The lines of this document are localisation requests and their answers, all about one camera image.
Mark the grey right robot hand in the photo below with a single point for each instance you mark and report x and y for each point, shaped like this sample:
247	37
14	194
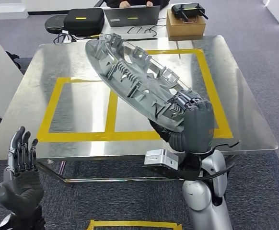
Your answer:
199	127

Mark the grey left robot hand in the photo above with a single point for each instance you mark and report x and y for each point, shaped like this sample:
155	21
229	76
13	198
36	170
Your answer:
22	190

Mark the grey plastic wheel hubcap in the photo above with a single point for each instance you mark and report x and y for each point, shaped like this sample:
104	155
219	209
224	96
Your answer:
129	79

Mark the stainless steel workbench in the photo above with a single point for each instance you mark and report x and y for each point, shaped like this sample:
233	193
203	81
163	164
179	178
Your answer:
57	57

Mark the brown cardboard box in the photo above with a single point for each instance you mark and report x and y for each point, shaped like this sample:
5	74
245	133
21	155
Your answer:
184	30

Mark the black remote controller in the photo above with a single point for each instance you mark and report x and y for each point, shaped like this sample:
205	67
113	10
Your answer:
190	9

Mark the black chair base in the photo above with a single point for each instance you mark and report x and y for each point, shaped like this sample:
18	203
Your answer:
13	58

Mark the white desk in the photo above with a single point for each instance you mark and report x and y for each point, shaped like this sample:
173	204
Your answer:
120	30

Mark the black equipment case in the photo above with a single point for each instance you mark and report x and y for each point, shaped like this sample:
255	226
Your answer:
132	16
84	22

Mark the person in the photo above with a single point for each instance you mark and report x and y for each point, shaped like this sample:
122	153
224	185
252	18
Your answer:
137	2

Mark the black round stool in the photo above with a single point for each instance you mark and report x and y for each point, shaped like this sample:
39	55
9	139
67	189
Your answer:
54	23

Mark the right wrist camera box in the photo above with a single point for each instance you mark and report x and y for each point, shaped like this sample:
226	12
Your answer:
161	157

